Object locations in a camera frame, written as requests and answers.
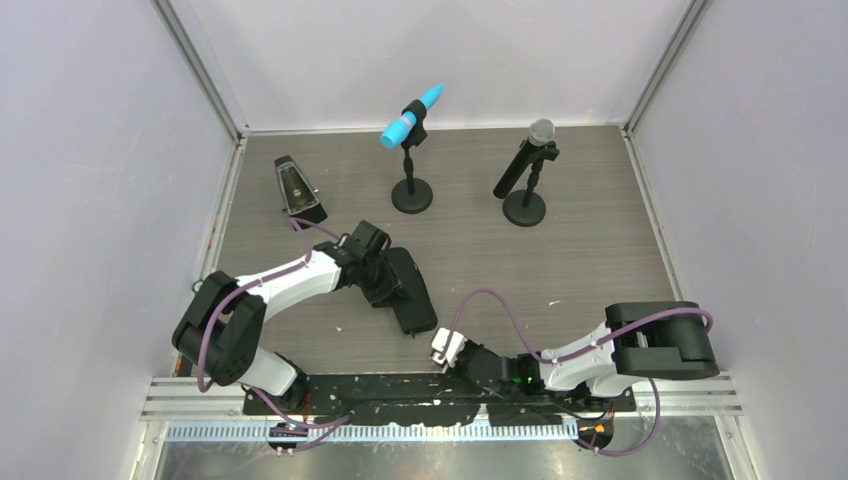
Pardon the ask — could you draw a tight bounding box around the black metronome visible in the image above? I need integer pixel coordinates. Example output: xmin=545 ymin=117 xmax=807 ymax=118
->
xmin=274 ymin=155 xmax=328 ymax=224

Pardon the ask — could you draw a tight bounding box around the black silver microphone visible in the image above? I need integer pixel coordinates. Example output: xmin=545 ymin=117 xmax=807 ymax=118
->
xmin=493 ymin=118 xmax=559 ymax=199

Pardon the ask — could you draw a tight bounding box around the right black microphone stand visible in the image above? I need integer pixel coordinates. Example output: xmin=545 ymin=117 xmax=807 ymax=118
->
xmin=502 ymin=160 xmax=546 ymax=227

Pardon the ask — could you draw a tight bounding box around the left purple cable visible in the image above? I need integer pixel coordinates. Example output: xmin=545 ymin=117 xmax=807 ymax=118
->
xmin=195 ymin=217 xmax=356 ymax=455

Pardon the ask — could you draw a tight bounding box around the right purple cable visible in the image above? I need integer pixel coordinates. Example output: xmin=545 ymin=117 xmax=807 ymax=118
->
xmin=447 ymin=288 xmax=715 ymax=458

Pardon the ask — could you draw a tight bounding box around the aluminium rail front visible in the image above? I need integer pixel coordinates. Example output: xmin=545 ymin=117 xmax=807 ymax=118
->
xmin=141 ymin=377 xmax=743 ymax=443

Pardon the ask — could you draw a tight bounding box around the black microphone stand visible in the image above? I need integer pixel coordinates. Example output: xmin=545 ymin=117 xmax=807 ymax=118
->
xmin=502 ymin=160 xmax=546 ymax=227
xmin=391 ymin=99 xmax=433 ymax=214

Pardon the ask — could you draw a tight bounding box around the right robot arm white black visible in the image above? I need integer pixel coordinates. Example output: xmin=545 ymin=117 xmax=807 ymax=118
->
xmin=431 ymin=301 xmax=719 ymax=411

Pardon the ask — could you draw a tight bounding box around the purple cable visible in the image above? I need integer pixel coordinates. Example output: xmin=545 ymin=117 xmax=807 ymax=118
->
xmin=447 ymin=288 xmax=715 ymax=458
xmin=195 ymin=217 xmax=356 ymax=455

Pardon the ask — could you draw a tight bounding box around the black zip tool case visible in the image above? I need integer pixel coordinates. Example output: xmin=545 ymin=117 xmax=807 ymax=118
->
xmin=387 ymin=247 xmax=438 ymax=336

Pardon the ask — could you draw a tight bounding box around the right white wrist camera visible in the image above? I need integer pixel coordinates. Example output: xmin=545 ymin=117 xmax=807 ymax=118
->
xmin=430 ymin=327 xmax=467 ymax=371

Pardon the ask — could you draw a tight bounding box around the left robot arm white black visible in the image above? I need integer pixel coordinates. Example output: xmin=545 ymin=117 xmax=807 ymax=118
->
xmin=172 ymin=221 xmax=410 ymax=414

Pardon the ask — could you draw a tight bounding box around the left black microphone stand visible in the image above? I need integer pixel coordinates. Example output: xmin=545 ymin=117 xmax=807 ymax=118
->
xmin=391 ymin=99 xmax=433 ymax=214

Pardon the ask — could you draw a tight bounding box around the blue microphone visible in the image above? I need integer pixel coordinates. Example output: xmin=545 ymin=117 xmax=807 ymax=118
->
xmin=380 ymin=84 xmax=444 ymax=149

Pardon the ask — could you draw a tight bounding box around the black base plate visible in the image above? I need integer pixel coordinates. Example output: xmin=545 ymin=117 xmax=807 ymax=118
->
xmin=243 ymin=373 xmax=636 ymax=427

